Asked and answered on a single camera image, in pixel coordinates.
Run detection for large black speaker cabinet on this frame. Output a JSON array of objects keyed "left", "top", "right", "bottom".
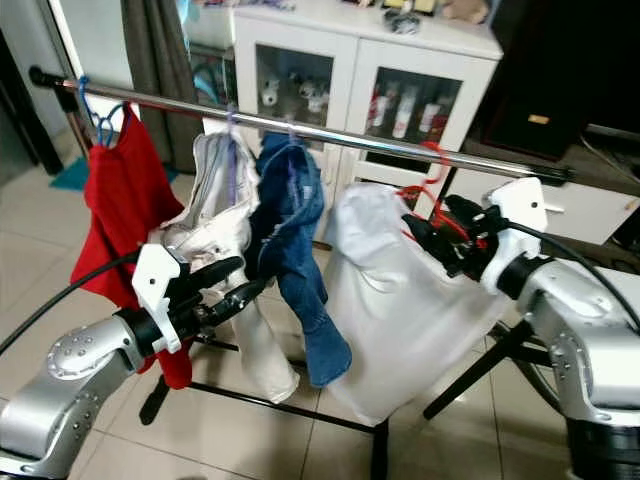
[{"left": 465, "top": 0, "right": 640, "bottom": 161}]

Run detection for cream hanging trousers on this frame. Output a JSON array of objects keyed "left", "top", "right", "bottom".
[{"left": 160, "top": 132, "right": 306, "bottom": 406}]

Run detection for plain white shirt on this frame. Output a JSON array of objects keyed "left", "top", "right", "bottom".
[{"left": 320, "top": 183, "right": 516, "bottom": 426}]

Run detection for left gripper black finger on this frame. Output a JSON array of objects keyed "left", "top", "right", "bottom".
[
  {"left": 208, "top": 281, "right": 267, "bottom": 323},
  {"left": 185, "top": 257, "right": 247, "bottom": 293}
]

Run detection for metal clothes drying rack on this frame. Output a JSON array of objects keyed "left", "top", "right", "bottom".
[{"left": 28, "top": 66, "right": 576, "bottom": 480}]

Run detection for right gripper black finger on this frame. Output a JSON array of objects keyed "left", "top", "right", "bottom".
[
  {"left": 444, "top": 194, "right": 491, "bottom": 231},
  {"left": 400, "top": 212, "right": 456, "bottom": 263}
]

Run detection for teal floor mat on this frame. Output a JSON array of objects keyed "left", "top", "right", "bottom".
[{"left": 50, "top": 158, "right": 91, "bottom": 191}]

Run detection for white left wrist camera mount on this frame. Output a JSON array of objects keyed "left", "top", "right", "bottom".
[{"left": 132, "top": 243, "right": 183, "bottom": 353}]

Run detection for red plastic hanger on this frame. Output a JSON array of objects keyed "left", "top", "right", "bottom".
[{"left": 393, "top": 140, "right": 486, "bottom": 251}]

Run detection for white glass door cabinet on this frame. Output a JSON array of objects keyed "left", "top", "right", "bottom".
[{"left": 232, "top": 0, "right": 504, "bottom": 196}]

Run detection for tan soft toy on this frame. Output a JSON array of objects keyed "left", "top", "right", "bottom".
[{"left": 445, "top": 0, "right": 489, "bottom": 23}]

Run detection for blue denim jeans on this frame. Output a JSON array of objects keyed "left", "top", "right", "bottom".
[{"left": 245, "top": 132, "right": 354, "bottom": 389}]

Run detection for red hanging garment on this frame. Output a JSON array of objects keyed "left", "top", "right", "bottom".
[{"left": 80, "top": 105, "right": 196, "bottom": 391}]

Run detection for dark brown curtain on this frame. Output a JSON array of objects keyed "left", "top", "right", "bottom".
[{"left": 120, "top": 0, "right": 186, "bottom": 161}]

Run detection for blue plastic hanger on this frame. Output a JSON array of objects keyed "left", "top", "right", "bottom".
[{"left": 75, "top": 76, "right": 126, "bottom": 149}]

